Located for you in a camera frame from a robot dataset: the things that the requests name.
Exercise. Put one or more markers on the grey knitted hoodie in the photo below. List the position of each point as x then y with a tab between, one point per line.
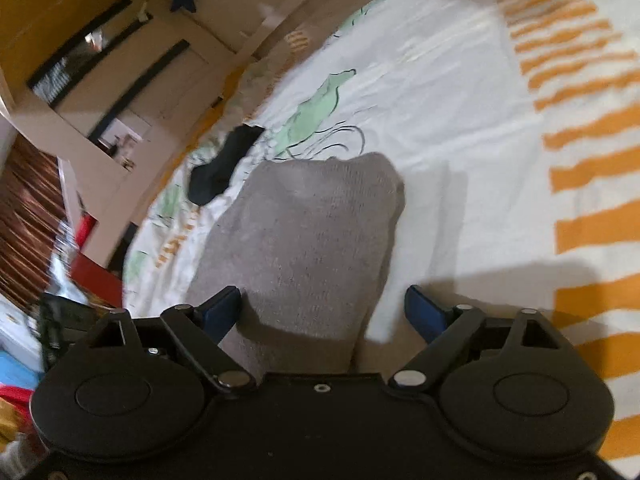
300	250

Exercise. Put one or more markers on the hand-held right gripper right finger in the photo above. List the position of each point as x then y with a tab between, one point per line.
425	312

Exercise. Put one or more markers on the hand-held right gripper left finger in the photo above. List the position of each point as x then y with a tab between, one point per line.
220	312

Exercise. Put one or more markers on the red box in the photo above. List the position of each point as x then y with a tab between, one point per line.
95	270

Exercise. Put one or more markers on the black cloth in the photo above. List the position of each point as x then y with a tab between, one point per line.
220	170

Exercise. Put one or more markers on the leaf printed white duvet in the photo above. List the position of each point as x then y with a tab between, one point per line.
475	135

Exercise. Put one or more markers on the black bag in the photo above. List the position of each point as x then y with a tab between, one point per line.
65	325

